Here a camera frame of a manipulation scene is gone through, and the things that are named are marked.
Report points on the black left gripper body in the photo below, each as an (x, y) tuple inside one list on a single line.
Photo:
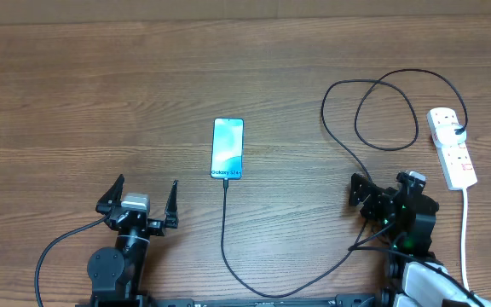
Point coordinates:
[(154, 227)]

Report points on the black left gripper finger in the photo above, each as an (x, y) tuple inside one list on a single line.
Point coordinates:
[(113, 196), (171, 205)]

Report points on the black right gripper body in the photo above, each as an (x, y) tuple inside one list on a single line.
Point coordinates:
[(377, 208)]

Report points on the blue screen Galaxy smartphone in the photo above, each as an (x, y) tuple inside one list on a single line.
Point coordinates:
[(227, 149)]

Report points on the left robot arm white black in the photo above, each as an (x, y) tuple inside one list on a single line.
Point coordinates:
[(116, 271)]

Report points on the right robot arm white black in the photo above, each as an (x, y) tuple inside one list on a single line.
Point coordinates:
[(407, 218)]

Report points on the white charger plug adapter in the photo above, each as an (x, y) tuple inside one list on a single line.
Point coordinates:
[(445, 136)]

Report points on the white power strip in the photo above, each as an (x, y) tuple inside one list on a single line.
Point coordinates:
[(455, 161)]

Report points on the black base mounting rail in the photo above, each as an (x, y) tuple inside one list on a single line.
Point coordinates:
[(340, 300)]

